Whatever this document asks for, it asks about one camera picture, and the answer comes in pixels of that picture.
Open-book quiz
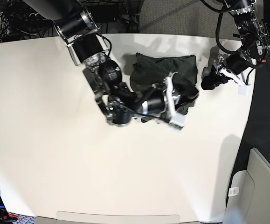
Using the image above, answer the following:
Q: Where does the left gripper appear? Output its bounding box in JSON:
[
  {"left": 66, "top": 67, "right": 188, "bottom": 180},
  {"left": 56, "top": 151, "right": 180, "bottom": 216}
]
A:
[{"left": 201, "top": 53, "right": 253, "bottom": 90}]

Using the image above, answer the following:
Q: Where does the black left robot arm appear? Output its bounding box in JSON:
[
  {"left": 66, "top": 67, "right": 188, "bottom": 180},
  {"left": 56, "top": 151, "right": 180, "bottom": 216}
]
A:
[{"left": 201, "top": 0, "right": 270, "bottom": 92}]

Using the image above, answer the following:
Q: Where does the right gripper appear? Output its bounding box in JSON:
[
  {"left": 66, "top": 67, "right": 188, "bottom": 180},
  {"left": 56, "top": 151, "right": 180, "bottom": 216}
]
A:
[{"left": 139, "top": 71, "right": 193, "bottom": 117}]

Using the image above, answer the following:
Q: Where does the dark green long-sleeve shirt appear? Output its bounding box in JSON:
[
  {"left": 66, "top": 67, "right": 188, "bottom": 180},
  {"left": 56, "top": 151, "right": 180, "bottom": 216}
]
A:
[{"left": 130, "top": 53, "right": 199, "bottom": 115}]

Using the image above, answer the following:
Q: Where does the beige plastic bin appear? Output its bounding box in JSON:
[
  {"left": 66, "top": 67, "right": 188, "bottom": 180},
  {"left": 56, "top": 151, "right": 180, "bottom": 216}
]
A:
[{"left": 223, "top": 148, "right": 270, "bottom": 224}]

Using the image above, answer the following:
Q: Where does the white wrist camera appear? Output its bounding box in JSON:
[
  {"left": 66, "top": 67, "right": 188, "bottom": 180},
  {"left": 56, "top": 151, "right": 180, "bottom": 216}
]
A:
[
  {"left": 169, "top": 112, "right": 187, "bottom": 133},
  {"left": 238, "top": 84, "right": 251, "bottom": 96}
]

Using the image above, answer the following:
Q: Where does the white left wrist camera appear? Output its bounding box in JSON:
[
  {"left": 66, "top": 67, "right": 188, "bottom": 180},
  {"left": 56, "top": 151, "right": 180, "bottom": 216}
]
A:
[{"left": 238, "top": 84, "right": 251, "bottom": 96}]

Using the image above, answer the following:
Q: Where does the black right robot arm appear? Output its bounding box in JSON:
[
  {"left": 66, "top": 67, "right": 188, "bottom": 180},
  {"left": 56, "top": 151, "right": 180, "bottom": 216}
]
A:
[{"left": 27, "top": 0, "right": 198, "bottom": 129}]

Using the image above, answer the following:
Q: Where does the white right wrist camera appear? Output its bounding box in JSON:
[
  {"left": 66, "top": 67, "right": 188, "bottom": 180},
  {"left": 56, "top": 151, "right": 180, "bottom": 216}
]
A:
[{"left": 169, "top": 112, "right": 187, "bottom": 133}]

